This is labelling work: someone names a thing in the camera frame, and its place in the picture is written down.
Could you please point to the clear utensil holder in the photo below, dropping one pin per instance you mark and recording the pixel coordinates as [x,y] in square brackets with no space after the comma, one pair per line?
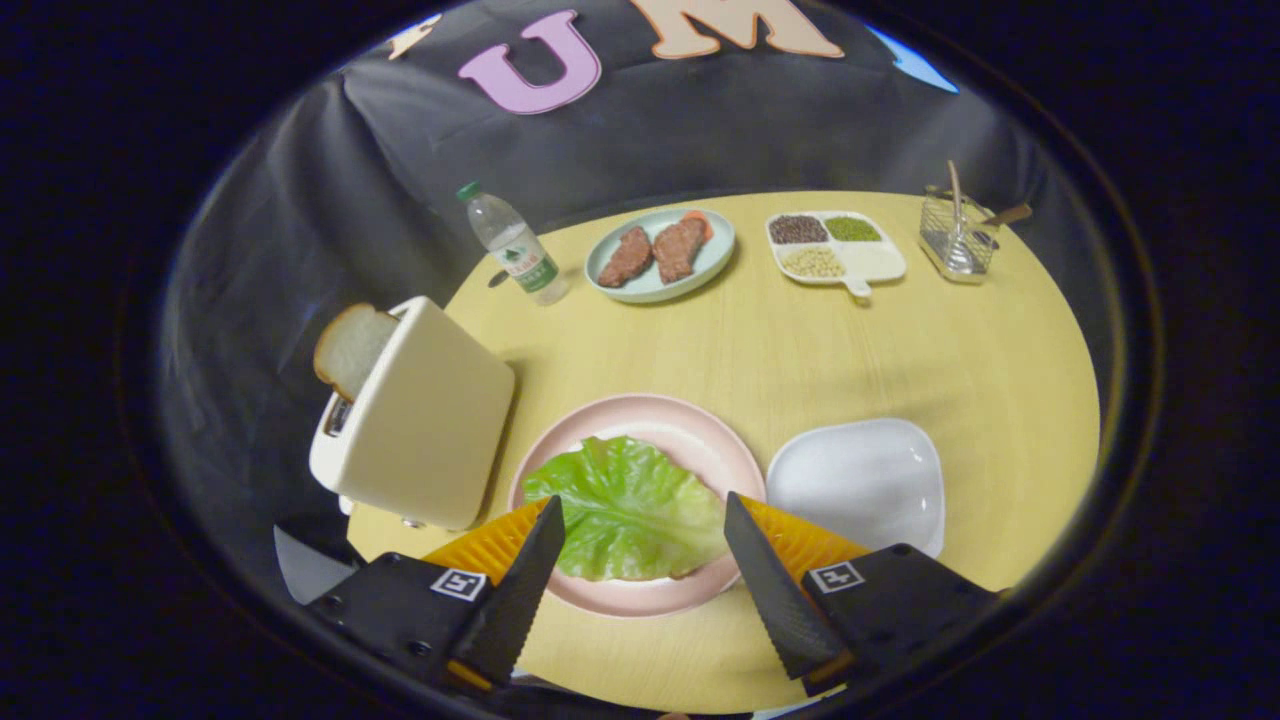
[938,245]

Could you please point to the clear plastic water bottle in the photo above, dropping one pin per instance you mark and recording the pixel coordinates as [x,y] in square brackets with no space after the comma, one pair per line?
[510,245]

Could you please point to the brown meat slice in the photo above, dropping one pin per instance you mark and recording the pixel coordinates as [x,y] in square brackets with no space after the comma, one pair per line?
[626,258]
[680,250]

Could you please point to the white bread slice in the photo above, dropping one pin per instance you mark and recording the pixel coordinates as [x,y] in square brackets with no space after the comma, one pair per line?
[350,345]

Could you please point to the pale green round plate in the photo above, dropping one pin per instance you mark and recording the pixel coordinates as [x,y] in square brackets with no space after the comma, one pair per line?
[655,291]

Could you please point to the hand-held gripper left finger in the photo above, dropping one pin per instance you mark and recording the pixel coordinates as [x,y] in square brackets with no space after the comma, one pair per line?
[520,590]

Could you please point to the green mung beans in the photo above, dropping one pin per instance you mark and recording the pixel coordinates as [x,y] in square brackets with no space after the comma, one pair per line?
[852,229]

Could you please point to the pink round plate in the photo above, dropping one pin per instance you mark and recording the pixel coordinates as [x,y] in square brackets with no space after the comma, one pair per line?
[680,430]

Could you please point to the dark red beans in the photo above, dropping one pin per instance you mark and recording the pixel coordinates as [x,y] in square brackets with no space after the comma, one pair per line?
[797,230]

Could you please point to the cream toaster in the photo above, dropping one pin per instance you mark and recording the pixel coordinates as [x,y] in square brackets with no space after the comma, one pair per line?
[430,420]

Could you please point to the white square plate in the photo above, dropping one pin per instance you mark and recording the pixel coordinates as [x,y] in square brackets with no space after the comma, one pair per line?
[860,480]

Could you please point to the black backdrop cloth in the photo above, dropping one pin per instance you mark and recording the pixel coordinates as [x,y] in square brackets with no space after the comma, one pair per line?
[300,230]

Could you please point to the green lettuce leaf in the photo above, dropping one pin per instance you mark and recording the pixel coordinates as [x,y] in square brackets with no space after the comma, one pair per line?
[620,510]

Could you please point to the yellow soybeans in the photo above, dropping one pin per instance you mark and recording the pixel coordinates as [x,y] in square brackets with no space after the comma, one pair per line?
[812,262]

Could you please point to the white divided dish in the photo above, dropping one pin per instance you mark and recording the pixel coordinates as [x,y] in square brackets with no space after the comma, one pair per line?
[875,262]

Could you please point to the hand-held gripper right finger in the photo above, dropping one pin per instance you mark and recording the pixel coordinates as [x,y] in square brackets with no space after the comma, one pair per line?
[775,600]

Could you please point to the orange carrot slice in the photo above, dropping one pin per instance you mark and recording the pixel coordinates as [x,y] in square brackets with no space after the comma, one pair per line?
[703,222]

